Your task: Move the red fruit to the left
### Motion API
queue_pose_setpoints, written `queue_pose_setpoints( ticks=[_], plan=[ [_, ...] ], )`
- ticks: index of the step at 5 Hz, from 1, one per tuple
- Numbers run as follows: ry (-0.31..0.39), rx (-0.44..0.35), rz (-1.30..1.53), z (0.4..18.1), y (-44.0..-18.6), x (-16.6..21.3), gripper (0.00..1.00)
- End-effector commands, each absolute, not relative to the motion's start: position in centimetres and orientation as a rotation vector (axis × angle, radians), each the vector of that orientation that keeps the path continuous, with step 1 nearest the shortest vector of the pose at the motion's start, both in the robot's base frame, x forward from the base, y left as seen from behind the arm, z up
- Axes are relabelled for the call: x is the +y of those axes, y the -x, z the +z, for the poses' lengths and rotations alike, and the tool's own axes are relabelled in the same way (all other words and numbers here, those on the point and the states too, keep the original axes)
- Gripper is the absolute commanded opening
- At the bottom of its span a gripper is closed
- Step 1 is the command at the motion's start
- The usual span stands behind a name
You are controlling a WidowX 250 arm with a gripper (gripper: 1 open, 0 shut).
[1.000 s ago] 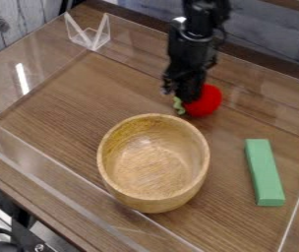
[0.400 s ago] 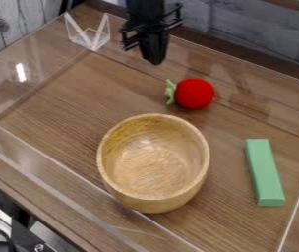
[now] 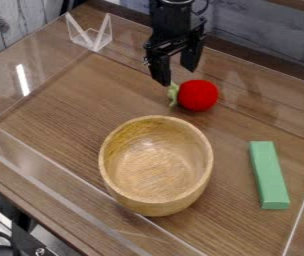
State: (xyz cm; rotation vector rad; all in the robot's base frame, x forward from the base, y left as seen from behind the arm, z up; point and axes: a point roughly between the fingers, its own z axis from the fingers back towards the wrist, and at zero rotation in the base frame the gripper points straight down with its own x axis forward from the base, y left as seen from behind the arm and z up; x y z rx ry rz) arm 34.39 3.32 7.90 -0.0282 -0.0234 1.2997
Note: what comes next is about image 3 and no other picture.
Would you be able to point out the green rectangular block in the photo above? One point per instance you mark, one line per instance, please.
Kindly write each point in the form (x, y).
(270, 181)

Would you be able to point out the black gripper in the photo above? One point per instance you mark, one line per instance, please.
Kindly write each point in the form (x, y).
(178, 33)

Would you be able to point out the clear acrylic tray walls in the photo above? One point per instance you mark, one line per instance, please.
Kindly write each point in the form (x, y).
(65, 96)

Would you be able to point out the clear acrylic corner bracket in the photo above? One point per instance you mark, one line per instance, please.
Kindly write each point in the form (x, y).
(91, 39)

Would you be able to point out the black camera mount with cable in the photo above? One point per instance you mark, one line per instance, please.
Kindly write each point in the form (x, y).
(23, 244)

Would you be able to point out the wooden bowl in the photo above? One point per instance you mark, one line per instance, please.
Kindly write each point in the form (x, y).
(155, 163)

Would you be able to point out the red felt fruit green leaves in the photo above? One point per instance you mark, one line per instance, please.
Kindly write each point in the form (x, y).
(196, 95)

